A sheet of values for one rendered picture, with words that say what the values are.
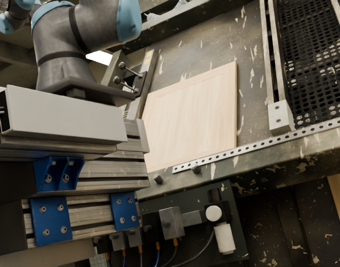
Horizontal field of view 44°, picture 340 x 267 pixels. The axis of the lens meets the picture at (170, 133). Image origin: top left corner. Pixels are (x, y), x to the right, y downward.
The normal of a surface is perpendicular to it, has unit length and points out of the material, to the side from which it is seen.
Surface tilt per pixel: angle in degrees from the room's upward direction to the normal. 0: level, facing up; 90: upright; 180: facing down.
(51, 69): 72
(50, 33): 93
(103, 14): 109
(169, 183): 50
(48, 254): 90
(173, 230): 90
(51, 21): 83
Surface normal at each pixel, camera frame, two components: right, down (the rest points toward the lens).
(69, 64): 0.35, -0.56
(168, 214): -0.44, -0.10
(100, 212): 0.83, -0.29
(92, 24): -0.13, 0.25
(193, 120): -0.48, -0.69
